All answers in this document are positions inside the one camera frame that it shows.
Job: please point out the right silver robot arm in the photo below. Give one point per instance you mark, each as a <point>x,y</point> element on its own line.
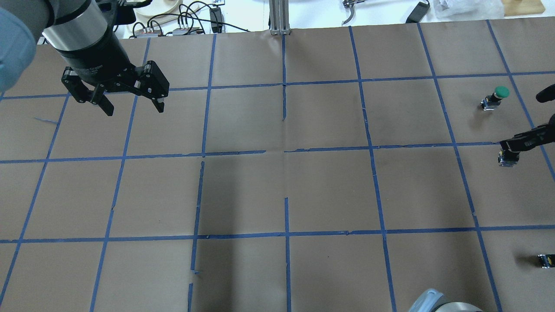
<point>431,300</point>

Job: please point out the yellow push button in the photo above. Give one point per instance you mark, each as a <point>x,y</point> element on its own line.
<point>507,158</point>

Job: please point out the green push button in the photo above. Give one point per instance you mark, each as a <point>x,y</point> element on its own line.
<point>493,101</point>

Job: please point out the black power adapter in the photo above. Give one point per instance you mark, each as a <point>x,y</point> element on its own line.
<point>419,12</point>

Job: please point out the wooden cutting board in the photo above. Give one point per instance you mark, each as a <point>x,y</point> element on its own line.
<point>523,7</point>

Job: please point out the aluminium frame post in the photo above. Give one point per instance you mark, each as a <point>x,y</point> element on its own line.
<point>279,17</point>

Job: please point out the red push button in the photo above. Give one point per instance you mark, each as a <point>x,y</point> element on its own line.
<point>546,261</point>

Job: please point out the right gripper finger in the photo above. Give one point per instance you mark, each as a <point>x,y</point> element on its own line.
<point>529,140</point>
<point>547,94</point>

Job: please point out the clear plastic bag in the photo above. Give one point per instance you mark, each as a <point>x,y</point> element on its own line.
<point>469,9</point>

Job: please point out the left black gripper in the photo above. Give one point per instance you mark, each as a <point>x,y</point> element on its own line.
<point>99,61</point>

